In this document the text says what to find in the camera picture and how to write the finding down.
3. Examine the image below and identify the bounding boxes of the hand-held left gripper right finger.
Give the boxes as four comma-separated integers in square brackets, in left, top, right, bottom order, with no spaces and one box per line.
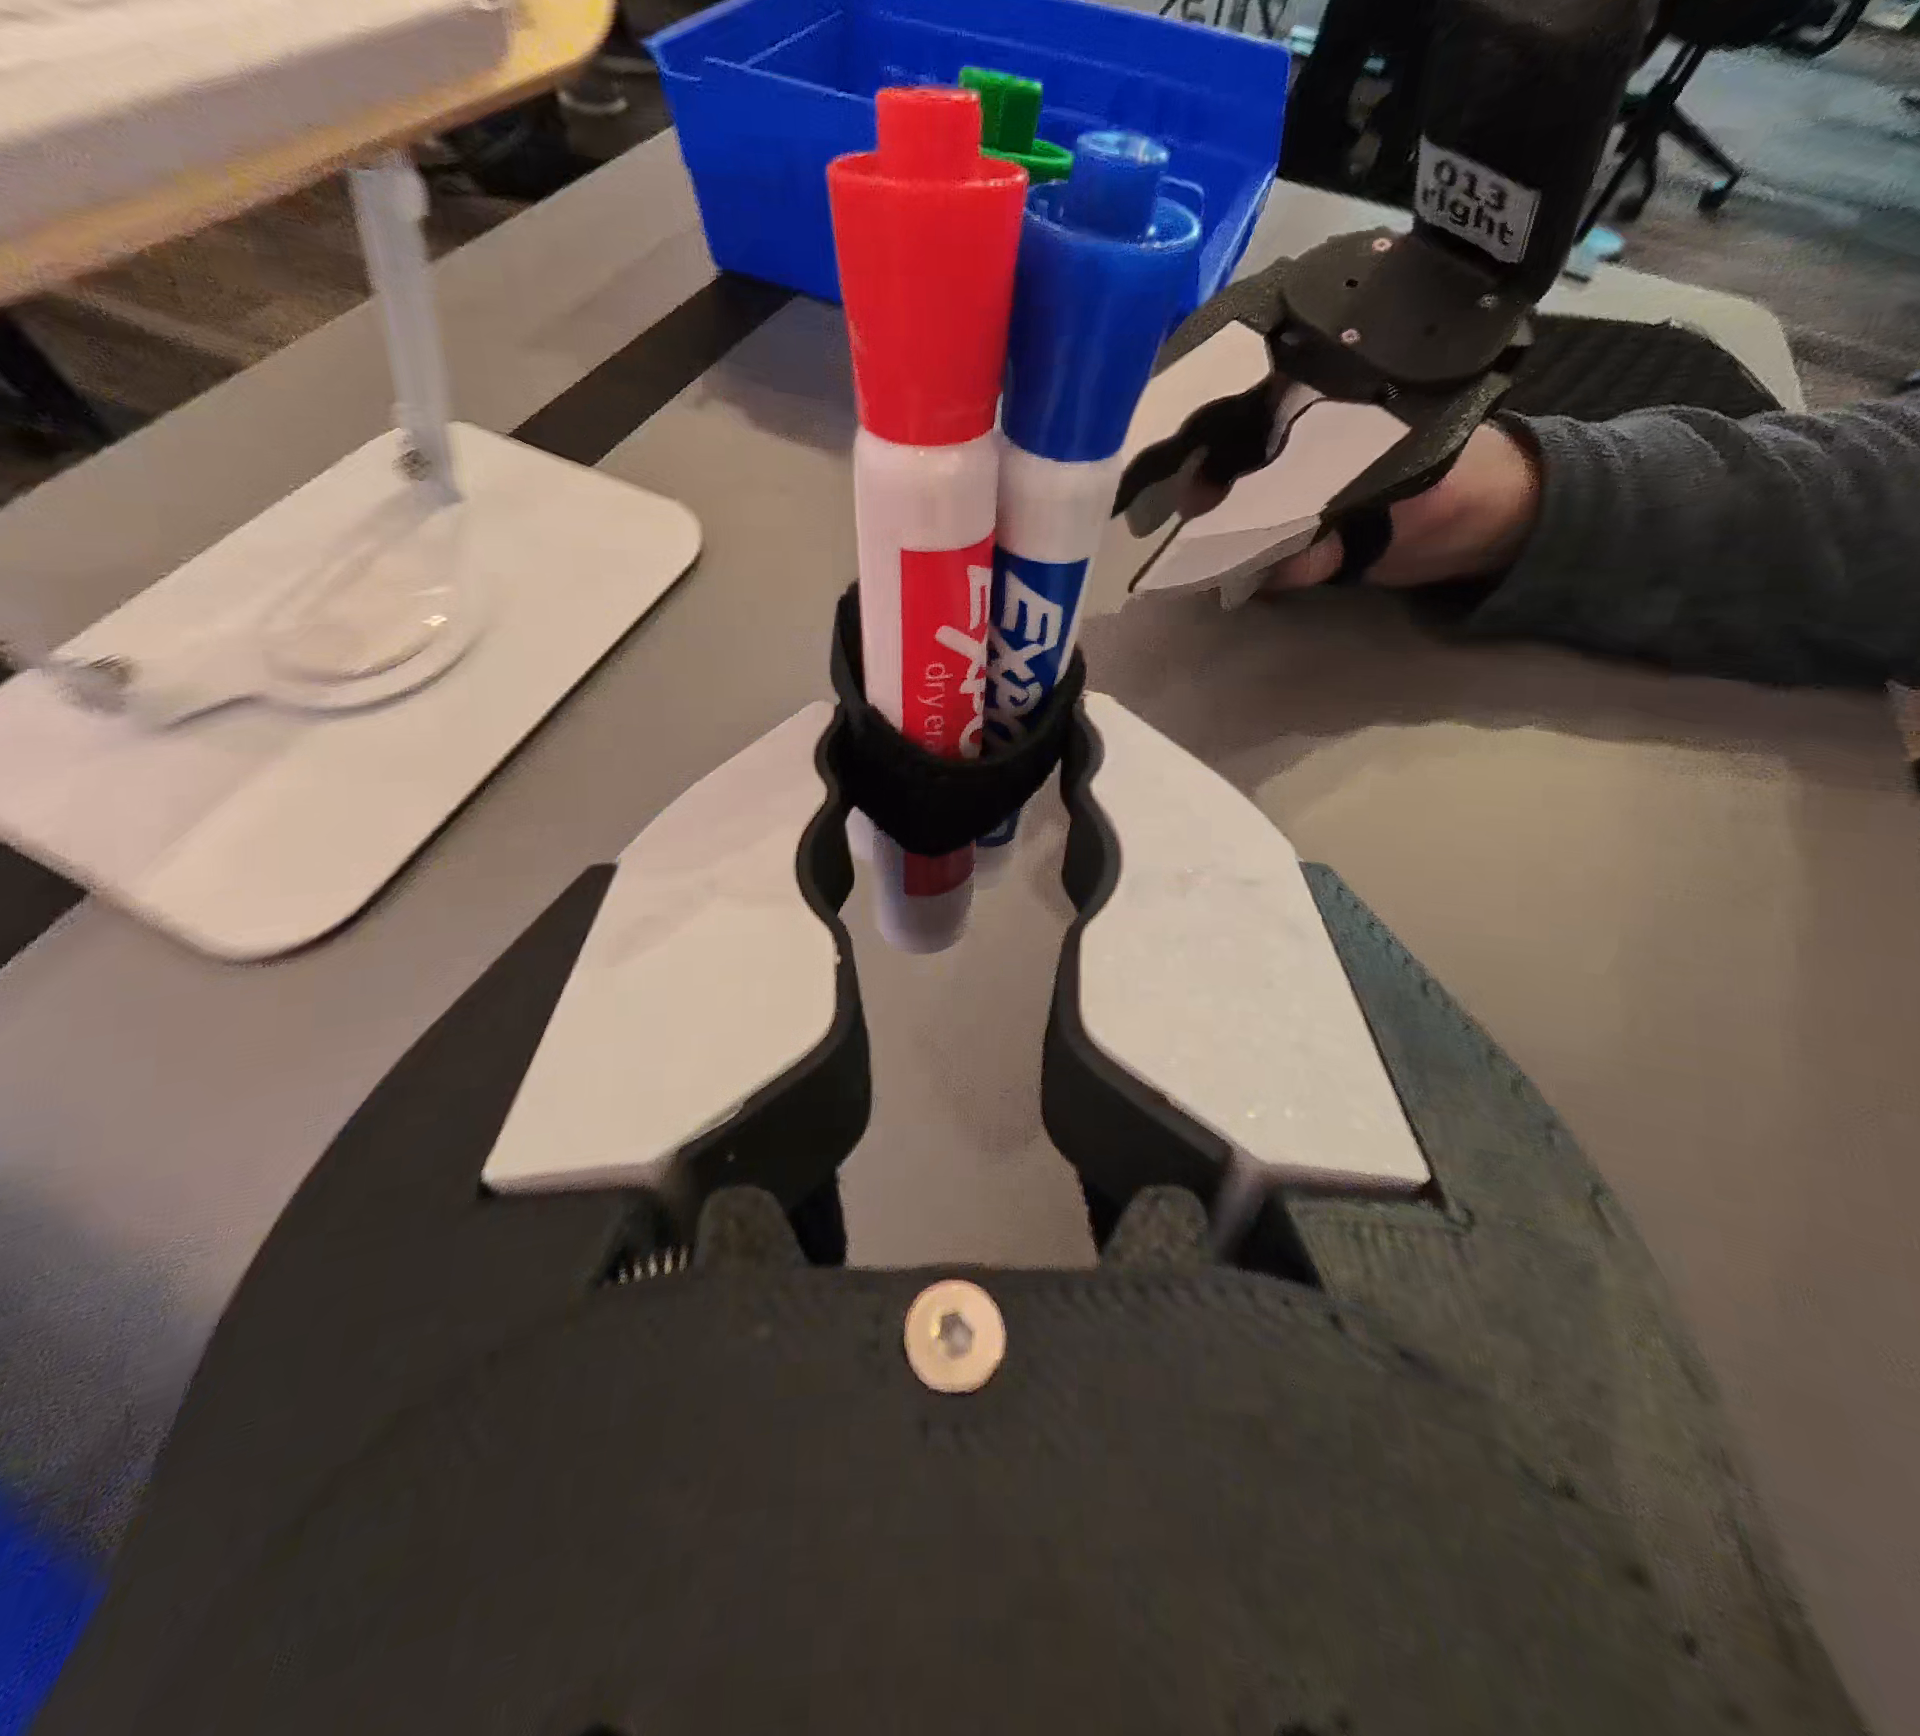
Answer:
[1040,691,1435,1240]

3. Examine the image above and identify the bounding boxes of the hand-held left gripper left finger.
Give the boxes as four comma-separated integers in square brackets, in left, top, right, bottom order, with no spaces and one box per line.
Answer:
[479,697,880,1235]

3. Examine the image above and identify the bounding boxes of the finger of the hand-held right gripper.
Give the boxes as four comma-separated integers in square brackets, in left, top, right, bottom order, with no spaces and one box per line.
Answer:
[1125,510,1340,612]
[1114,375,1414,541]

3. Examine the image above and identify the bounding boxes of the blue dry erase marker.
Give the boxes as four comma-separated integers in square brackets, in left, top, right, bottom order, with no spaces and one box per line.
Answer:
[976,126,1205,858]

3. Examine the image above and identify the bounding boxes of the black fabric strap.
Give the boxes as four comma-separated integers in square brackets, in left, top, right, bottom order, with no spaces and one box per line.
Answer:
[827,581,1090,858]

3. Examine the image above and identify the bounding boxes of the red dry erase marker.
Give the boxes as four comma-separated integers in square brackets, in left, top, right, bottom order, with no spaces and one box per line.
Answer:
[825,85,1032,953]

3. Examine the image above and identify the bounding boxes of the green dry erase marker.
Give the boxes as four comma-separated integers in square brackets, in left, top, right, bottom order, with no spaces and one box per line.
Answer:
[958,64,1077,185]

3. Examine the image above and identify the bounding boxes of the person's right forearm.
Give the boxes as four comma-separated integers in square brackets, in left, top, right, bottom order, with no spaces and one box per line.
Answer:
[1447,393,1920,691]

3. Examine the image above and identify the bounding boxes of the person's right hand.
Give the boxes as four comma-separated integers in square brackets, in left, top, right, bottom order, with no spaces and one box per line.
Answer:
[1256,412,1550,596]

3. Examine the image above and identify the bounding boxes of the white adjustable stand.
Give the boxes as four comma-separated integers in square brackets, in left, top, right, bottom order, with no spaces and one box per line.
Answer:
[0,0,705,965]

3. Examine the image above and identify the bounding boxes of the blue plastic bin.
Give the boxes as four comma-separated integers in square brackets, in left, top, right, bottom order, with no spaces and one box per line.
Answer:
[645,0,1291,312]

